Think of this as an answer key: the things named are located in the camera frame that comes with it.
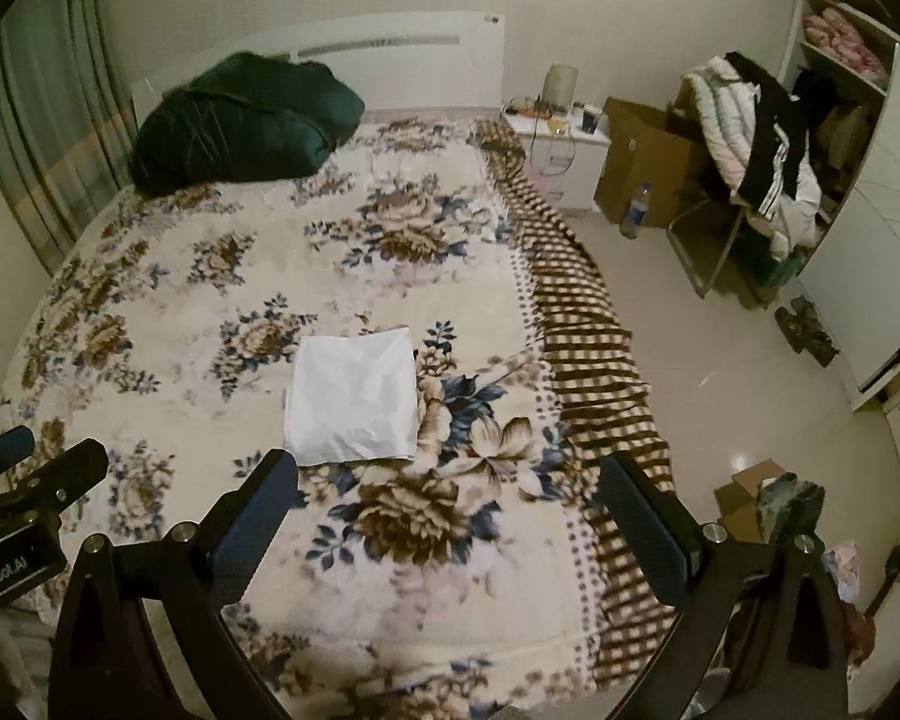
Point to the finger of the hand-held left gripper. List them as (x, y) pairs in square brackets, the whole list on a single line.
[(67, 476), (4, 450)]

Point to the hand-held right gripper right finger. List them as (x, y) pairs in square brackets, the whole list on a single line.
[(645, 532)]

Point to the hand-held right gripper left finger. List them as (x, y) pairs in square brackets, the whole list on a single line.
[(259, 510)]

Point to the white garment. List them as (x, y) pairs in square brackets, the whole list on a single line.
[(352, 397)]

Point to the black clothes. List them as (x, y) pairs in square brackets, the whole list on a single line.
[(776, 135)]

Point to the small cardboard box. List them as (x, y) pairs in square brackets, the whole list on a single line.
[(742, 502)]

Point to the floral blanket with checked border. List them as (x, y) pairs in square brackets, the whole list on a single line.
[(270, 262)]

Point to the dark shoes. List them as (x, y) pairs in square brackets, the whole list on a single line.
[(806, 330)]

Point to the metal folding chair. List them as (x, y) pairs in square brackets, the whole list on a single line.
[(709, 247)]

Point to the clear plastic water bottle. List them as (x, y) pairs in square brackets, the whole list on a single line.
[(636, 214)]

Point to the striped curtain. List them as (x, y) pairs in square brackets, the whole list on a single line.
[(45, 127)]

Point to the large cardboard box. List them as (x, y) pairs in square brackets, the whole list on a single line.
[(645, 157)]

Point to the white nightstand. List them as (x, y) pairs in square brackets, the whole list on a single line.
[(570, 165)]

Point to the white wardrobe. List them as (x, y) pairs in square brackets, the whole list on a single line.
[(885, 240)]

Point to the dark green pillow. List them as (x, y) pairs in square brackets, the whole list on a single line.
[(240, 127)]

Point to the dark cup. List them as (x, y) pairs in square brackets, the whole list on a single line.
[(592, 121)]

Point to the white table lamp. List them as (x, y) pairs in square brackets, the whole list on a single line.
[(561, 86)]

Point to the white bed headboard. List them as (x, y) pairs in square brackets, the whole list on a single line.
[(390, 67)]

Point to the pink bedding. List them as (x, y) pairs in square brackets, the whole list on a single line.
[(844, 37)]

